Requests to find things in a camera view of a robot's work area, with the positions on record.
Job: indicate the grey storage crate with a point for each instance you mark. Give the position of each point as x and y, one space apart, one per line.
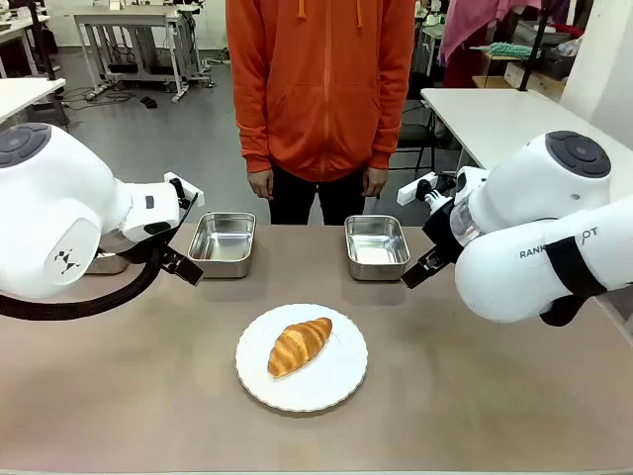
559 62

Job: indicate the person's left hand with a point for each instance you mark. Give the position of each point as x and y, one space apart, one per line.
376 182

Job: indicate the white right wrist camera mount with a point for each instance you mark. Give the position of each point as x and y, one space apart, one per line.
413 190

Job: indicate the grey workbench with legs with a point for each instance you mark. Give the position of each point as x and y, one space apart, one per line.
133 25

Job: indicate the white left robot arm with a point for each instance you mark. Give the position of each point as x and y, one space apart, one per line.
44 213

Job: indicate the black camera stand pole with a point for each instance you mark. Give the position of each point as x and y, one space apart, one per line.
535 44

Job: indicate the person's right hand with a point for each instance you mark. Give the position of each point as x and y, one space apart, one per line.
260 185

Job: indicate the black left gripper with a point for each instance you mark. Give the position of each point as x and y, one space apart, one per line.
168 256

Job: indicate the green microfibre duster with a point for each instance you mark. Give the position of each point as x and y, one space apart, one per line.
504 48

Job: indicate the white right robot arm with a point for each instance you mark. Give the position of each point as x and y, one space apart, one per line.
524 193

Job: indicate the golden croissant bread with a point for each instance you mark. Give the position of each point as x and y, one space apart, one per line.
297 346

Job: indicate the person in orange hoodie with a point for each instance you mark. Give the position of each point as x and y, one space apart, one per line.
321 89

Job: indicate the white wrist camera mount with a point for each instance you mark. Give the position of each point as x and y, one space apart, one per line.
413 190
185 190

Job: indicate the pink hanging cloth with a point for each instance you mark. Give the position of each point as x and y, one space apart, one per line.
470 25

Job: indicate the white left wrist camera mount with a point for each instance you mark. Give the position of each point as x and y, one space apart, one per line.
185 190

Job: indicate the steel rectangular container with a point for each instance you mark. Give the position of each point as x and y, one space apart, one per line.
106 262
376 245
222 242

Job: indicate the black office chair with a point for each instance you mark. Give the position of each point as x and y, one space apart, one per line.
418 123

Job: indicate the white scalloped plate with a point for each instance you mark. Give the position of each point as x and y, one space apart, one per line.
321 381

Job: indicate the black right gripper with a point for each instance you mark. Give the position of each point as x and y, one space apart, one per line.
442 227

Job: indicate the white side table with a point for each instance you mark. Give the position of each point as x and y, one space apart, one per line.
22 96
494 119

